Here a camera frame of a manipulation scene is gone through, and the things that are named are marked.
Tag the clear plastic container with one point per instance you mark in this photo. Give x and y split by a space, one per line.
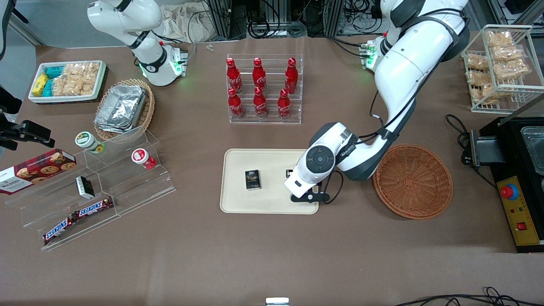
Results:
534 148

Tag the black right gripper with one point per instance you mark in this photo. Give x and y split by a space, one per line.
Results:
26 131

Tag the beige plastic tray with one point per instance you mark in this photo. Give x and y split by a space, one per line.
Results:
272 199

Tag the clear acrylic stepped stand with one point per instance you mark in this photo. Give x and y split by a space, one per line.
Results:
127 187

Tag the small white device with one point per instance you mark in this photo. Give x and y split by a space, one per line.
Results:
277 301

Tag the yellow emergency stop box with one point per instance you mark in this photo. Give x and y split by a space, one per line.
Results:
520 214

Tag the black appliance housing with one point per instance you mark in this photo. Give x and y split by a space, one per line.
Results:
510 140

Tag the stack of foil trays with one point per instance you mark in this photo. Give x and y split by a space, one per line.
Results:
121 108

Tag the small black card box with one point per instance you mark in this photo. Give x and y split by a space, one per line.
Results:
252 179

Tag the red lid yogurt cup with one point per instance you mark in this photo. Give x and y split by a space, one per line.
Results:
141 157

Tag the clear rice cracker bag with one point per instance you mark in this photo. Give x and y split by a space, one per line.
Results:
59 86
83 86
83 69

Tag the black stand pole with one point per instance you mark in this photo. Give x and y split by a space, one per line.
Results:
7 17

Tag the crumpled beige cloth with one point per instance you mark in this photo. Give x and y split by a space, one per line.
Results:
182 23

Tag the green lid yogurt cup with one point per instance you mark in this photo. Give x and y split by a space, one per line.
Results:
86 140

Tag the small black white box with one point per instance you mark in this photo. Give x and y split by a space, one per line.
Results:
85 187

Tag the red tartan cookie box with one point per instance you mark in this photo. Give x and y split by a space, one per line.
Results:
36 170

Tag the red cola bottle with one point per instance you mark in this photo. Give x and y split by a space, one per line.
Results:
259 76
259 104
291 76
235 105
232 76
284 106

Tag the Snickers chocolate bar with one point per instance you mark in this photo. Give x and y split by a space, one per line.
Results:
95 207
59 228

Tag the clear fried snack bag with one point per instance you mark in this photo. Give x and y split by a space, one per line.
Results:
488 94
499 39
480 78
512 69
477 62
506 54

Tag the clear acrylic bottle rack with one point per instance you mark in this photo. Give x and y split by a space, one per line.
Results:
272 114

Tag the teal snack packet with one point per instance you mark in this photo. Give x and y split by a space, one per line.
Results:
48 88
54 71

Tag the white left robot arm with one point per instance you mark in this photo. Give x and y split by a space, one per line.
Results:
403 76

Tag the white rectangular snack bin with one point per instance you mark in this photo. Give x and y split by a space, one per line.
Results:
63 98

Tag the light oval wicker basket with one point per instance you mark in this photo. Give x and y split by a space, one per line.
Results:
148 108

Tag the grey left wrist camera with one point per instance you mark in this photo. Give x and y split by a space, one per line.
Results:
310 197

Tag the aluminium frame post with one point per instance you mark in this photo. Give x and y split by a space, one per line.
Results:
333 17
221 17

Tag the brown round wicker basket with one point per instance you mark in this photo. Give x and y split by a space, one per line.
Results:
414 182

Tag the yellow snack packet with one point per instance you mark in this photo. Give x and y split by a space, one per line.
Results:
40 84

